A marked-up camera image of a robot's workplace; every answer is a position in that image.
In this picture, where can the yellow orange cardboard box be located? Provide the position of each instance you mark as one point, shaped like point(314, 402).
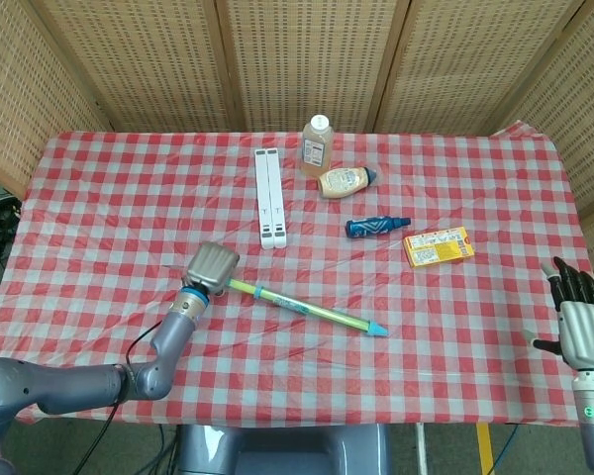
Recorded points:
point(438, 247)

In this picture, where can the white table leg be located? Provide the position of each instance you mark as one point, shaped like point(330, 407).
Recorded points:
point(420, 450)

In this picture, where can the red white checked tablecloth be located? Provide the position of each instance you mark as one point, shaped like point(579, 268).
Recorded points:
point(326, 376)

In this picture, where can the long colourful water squirter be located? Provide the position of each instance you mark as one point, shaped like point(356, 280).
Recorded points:
point(322, 313)

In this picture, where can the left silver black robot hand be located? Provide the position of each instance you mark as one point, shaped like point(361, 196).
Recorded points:
point(212, 267)

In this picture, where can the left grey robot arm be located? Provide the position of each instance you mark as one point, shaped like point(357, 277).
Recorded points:
point(54, 388)

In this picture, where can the beige squeeze bottle blue cap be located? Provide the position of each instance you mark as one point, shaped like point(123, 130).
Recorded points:
point(341, 183)

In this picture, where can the white folded laptop stand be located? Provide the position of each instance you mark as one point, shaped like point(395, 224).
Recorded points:
point(271, 198)

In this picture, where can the bamboo folding screen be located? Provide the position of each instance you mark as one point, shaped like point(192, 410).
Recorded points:
point(307, 64)

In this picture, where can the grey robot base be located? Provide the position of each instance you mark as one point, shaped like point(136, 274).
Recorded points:
point(282, 450)

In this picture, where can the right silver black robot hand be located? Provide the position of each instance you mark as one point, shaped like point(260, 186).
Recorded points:
point(586, 336)

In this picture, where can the dark blue spray bottle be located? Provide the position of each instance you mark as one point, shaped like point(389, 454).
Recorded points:
point(368, 226)

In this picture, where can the clear bottle amber liquid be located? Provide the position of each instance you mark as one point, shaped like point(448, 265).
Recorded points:
point(316, 153)

